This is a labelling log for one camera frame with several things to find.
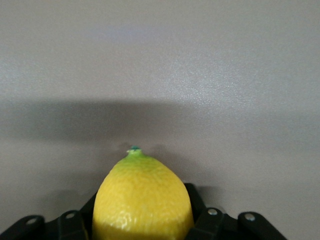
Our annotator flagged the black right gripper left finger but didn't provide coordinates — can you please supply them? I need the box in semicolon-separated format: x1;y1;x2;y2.
0;191;97;240

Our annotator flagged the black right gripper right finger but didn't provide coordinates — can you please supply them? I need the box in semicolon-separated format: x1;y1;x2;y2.
184;183;289;240

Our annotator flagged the yellow lemon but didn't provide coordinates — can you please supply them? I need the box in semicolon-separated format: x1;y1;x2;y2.
91;145;196;240

